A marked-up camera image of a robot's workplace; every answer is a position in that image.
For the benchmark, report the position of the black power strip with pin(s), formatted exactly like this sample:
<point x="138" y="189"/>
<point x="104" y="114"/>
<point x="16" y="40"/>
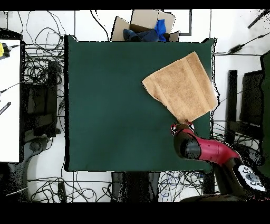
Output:
<point x="62" y="191"/>

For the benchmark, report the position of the black power adapter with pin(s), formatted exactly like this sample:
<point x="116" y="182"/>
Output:
<point x="235" y="49"/>

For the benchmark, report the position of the grey chair base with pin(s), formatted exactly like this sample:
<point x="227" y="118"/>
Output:
<point x="35" y="145"/>

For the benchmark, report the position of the black upright bar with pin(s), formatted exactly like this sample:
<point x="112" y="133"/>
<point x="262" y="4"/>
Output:
<point x="231" y="101"/>

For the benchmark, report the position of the navy blue garment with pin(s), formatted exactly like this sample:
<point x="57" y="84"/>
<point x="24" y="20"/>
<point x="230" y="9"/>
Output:
<point x="145" y="36"/>

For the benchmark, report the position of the black flat bar tool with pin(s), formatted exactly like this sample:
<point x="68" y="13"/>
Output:
<point x="5" y="108"/>

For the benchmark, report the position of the green cloth covered table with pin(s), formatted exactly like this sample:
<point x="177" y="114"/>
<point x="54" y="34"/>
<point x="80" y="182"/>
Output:
<point x="266" y="105"/>

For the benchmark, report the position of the brown cardboard box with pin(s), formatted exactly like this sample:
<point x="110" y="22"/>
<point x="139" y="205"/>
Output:
<point x="145" y="18"/>

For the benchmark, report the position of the black tripod leg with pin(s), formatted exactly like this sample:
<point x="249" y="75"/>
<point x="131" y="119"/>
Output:
<point x="258" y="19"/>

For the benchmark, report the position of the black chair base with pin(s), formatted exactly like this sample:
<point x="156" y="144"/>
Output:
<point x="253" y="155"/>

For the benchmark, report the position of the black floor box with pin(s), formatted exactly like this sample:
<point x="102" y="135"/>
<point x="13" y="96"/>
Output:
<point x="208" y="181"/>

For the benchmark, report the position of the dark green tablecloth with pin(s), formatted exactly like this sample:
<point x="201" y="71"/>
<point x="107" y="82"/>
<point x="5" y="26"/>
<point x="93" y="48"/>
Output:
<point x="105" y="95"/>

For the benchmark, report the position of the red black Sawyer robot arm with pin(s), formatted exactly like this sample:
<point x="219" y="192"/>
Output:
<point x="213" y="150"/>

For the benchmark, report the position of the bright blue cloth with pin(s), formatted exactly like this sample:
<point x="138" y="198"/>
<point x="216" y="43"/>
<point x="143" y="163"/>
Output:
<point x="160" y="27"/>

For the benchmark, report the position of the black equipment frame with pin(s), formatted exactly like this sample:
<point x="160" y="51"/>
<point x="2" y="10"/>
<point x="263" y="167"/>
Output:
<point x="40" y="105"/>

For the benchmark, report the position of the yellow black device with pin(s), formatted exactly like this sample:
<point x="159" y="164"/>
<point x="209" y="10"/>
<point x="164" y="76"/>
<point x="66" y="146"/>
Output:
<point x="1" y="49"/>

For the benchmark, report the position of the white desk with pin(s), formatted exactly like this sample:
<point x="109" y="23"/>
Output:
<point x="9" y="105"/>

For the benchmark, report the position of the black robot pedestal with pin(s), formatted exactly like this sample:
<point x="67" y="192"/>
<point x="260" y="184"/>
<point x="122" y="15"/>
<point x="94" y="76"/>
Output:
<point x="135" y="186"/>

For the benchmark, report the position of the tan terry towel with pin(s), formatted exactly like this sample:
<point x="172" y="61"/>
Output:
<point x="183" y="84"/>

